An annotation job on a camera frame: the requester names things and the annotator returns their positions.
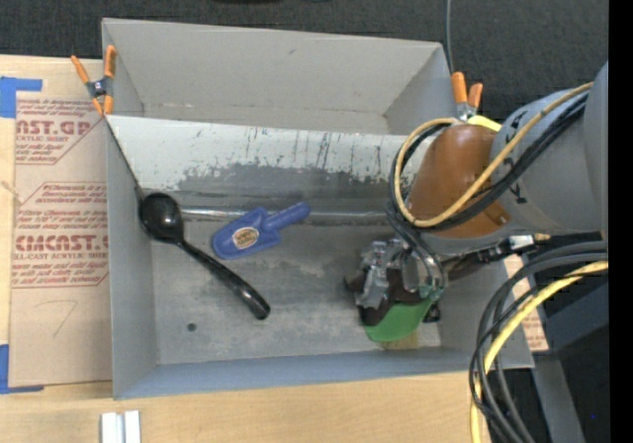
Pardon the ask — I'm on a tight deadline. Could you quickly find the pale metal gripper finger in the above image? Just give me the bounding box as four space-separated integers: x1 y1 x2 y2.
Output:
354 275 391 309
360 239 398 279

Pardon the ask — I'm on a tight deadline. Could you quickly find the dark brown block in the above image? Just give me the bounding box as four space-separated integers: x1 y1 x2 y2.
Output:
344 270 403 329

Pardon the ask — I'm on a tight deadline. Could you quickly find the small pale wood block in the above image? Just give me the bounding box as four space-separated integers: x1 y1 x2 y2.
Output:
383 335 419 351

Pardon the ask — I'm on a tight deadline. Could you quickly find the grey metal bin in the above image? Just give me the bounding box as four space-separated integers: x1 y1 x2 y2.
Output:
101 18 536 401

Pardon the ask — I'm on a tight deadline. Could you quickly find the blue toy trowel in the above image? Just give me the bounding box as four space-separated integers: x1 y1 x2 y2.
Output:
211 201 312 262

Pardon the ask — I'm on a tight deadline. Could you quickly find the black plastic ladle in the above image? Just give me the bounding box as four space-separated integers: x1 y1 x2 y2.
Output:
137 191 272 321

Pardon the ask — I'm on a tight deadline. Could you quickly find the brown cardboard board red print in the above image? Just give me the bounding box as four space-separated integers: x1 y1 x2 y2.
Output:
0 53 551 396

